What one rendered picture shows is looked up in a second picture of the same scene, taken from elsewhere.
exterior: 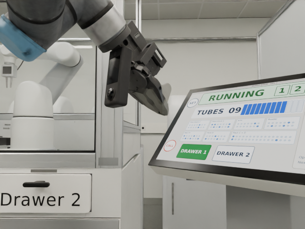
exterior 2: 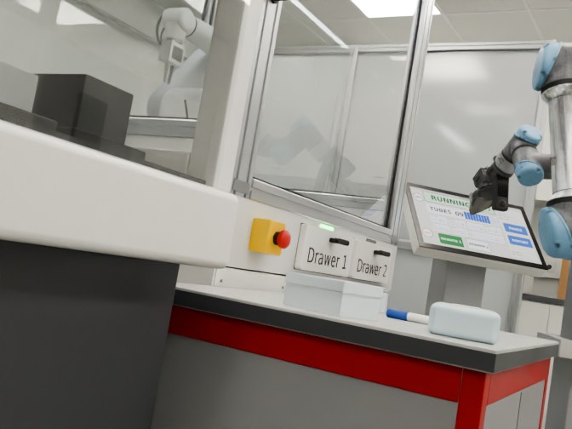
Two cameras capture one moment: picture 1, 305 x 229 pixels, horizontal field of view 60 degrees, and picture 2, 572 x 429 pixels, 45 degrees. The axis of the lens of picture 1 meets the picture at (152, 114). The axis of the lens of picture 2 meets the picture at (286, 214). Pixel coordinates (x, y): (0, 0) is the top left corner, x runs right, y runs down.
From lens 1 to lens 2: 2.26 m
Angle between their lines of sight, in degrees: 62
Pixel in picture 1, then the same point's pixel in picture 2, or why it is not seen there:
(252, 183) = (492, 264)
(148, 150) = not seen: outside the picture
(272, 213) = (474, 284)
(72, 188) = (385, 260)
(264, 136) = (489, 237)
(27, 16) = not seen: hidden behind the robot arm
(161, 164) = (432, 247)
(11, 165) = (360, 231)
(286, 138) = (500, 240)
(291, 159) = (509, 252)
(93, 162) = (390, 238)
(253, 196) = (466, 273)
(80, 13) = not seen: hidden behind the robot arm
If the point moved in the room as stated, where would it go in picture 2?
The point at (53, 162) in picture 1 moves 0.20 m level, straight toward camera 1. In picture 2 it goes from (376, 234) to (443, 244)
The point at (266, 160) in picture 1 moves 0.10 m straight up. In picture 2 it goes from (498, 251) to (502, 223)
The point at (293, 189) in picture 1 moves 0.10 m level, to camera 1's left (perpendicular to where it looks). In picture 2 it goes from (511, 267) to (506, 265)
